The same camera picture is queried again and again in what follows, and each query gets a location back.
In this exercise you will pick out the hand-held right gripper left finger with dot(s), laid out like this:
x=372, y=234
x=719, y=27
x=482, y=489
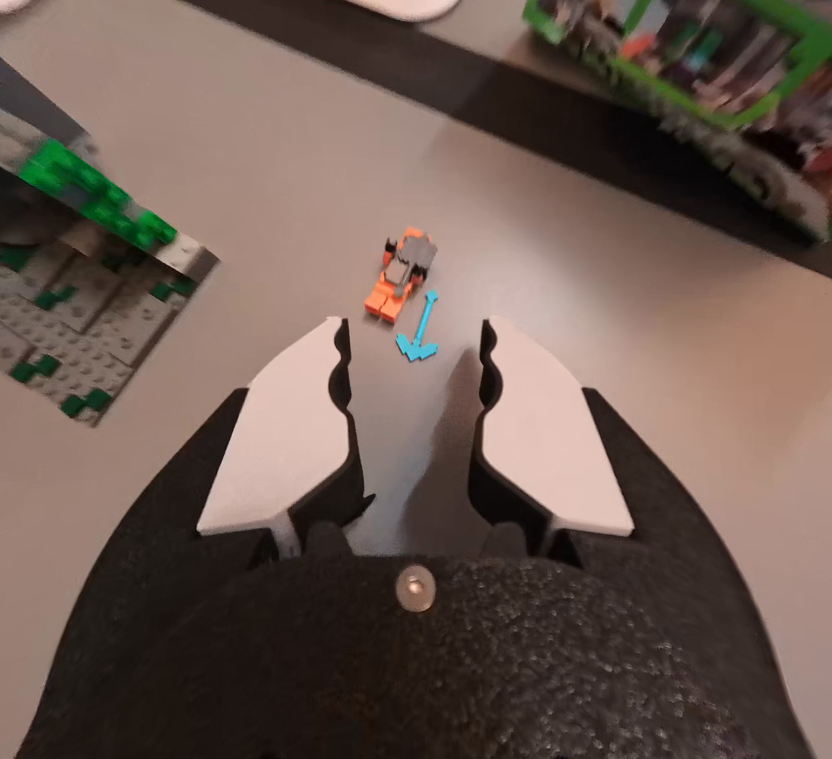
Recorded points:
x=286, y=447

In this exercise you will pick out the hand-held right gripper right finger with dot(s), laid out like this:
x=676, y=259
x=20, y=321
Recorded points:
x=552, y=447

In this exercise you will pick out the blue lego pickaxe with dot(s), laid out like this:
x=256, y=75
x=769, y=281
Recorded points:
x=422, y=330

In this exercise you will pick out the orange lego minifigure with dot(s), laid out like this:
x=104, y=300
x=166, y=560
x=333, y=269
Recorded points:
x=390, y=294

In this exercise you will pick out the grey green lego building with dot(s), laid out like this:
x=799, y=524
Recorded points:
x=78, y=304

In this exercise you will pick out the green lego box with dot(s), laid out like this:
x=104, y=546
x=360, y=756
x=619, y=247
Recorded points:
x=682, y=24

